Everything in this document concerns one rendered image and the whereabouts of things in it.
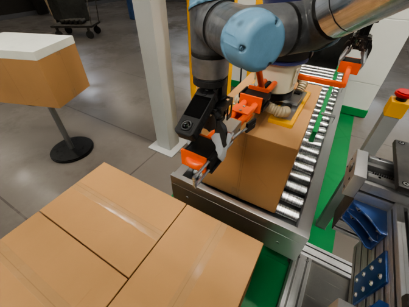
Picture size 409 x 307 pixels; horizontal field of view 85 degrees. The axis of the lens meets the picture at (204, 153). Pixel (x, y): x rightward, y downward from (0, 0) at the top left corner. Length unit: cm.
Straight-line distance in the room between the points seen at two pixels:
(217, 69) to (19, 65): 169
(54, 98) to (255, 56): 177
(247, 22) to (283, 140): 62
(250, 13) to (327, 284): 133
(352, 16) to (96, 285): 105
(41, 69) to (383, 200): 192
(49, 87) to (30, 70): 14
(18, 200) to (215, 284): 182
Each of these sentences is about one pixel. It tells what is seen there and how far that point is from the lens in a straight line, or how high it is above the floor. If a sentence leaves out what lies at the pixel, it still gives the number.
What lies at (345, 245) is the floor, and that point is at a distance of 189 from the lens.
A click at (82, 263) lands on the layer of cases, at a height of 54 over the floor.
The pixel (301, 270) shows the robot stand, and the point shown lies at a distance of 142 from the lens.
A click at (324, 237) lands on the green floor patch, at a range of 185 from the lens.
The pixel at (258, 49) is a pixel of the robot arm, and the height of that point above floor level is 137.
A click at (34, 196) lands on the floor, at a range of 231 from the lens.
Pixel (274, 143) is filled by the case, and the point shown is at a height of 95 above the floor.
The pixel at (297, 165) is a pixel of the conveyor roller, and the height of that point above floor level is 54.
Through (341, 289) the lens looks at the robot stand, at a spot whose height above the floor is 21.
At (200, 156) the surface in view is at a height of 110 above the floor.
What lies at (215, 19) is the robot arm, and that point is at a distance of 37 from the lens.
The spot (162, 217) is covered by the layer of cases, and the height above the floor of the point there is 54.
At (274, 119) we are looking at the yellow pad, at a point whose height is 97.
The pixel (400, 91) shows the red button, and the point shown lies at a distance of 128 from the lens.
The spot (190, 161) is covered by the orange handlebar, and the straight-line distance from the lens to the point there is 55.
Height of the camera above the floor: 146
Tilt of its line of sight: 41 degrees down
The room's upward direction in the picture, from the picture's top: straight up
